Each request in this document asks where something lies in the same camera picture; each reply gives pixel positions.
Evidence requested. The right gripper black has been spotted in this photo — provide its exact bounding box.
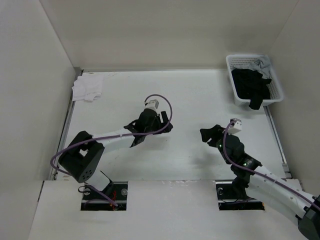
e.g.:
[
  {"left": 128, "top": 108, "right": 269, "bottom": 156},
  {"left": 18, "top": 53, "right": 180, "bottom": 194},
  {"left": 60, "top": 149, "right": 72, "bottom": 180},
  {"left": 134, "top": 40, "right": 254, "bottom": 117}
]
[{"left": 199, "top": 124, "right": 233, "bottom": 165}]

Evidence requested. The black tank top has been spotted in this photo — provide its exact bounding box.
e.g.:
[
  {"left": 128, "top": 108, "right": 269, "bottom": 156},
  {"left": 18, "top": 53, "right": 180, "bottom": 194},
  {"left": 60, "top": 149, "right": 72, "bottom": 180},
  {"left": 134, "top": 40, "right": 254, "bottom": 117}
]
[{"left": 231, "top": 69, "right": 272, "bottom": 110}]

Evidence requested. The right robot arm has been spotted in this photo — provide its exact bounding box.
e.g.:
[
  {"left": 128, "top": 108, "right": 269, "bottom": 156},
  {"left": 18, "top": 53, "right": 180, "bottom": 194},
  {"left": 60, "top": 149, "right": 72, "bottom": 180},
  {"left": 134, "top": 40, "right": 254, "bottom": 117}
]
[{"left": 200, "top": 120, "right": 320, "bottom": 240}]

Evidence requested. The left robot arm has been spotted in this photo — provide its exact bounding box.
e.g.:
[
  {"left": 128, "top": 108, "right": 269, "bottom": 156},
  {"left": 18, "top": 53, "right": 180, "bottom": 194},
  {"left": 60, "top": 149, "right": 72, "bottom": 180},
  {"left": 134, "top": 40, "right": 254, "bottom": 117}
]
[{"left": 58, "top": 108, "right": 173, "bottom": 200}]

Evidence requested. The grey tank top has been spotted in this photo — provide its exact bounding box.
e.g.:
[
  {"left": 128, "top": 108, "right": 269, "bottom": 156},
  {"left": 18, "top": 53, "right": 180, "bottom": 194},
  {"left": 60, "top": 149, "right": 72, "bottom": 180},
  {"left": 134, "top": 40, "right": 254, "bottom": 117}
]
[{"left": 248, "top": 55, "right": 272, "bottom": 79}]

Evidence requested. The folded white tank top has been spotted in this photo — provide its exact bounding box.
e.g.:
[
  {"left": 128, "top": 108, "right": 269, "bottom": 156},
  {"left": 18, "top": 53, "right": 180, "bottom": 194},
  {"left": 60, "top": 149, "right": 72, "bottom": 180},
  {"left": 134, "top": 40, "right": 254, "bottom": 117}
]
[{"left": 72, "top": 75, "right": 104, "bottom": 102}]

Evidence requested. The white plastic basket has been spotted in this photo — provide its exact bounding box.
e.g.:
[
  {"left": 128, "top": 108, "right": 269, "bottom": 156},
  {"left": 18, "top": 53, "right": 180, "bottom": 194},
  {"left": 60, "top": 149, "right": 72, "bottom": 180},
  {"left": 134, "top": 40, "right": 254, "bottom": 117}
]
[{"left": 225, "top": 54, "right": 284, "bottom": 107}]

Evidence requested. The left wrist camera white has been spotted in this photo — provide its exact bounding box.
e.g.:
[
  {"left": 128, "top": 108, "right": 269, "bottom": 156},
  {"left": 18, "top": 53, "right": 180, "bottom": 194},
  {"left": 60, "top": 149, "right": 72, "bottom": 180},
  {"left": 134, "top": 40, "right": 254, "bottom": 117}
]
[{"left": 145, "top": 99, "right": 159, "bottom": 112}]

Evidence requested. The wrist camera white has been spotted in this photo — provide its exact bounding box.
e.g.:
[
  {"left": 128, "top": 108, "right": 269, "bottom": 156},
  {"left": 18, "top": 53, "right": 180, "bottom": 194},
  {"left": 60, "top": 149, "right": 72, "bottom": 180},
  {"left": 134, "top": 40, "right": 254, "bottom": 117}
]
[
  {"left": 145, "top": 99, "right": 159, "bottom": 112},
  {"left": 228, "top": 118, "right": 242, "bottom": 135}
]

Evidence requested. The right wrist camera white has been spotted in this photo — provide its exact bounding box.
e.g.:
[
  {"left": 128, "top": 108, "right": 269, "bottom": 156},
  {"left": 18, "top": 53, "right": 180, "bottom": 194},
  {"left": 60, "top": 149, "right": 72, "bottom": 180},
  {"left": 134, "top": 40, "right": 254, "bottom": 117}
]
[{"left": 228, "top": 118, "right": 242, "bottom": 135}]

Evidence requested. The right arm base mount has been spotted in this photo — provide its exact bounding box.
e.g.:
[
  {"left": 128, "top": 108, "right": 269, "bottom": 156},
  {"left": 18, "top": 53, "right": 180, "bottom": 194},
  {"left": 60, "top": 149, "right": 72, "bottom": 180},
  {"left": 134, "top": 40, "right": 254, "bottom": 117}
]
[{"left": 215, "top": 181, "right": 265, "bottom": 211}]

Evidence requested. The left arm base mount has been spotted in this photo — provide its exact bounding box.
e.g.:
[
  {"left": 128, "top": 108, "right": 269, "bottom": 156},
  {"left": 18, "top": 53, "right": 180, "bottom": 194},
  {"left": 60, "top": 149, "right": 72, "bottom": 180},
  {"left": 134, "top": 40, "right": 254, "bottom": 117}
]
[{"left": 78, "top": 181, "right": 129, "bottom": 212}]

